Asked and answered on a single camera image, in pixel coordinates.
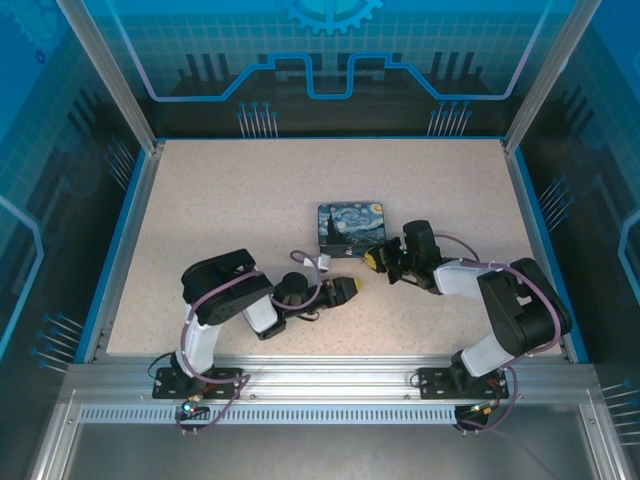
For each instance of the aluminium table edge rail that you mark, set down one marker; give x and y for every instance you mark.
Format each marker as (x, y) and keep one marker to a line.
(536, 250)
(128, 250)

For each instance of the starry night print tin box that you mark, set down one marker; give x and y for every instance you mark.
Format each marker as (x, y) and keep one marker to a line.
(355, 220)

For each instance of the small lit connector board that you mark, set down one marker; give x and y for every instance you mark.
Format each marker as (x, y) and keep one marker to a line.
(190, 409)
(480, 409)

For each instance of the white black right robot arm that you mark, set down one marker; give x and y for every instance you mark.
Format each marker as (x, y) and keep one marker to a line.
(520, 310)

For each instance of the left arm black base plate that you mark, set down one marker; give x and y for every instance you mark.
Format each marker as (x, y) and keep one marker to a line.
(227, 390)

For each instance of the grey sheet metal tray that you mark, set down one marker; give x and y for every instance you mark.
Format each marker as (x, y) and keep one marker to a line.
(320, 455)

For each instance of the wide aluminium frame beam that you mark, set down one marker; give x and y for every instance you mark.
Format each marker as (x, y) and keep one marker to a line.
(325, 375)

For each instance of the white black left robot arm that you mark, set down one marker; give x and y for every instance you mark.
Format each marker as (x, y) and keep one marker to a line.
(225, 295)

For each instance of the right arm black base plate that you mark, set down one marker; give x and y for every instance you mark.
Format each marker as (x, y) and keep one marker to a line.
(435, 385)

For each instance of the slanted aluminium frame post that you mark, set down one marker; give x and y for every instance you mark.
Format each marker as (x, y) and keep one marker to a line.
(540, 75)
(116, 75)

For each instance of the blue table border strip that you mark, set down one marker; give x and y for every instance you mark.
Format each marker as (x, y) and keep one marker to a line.
(548, 250)
(112, 250)

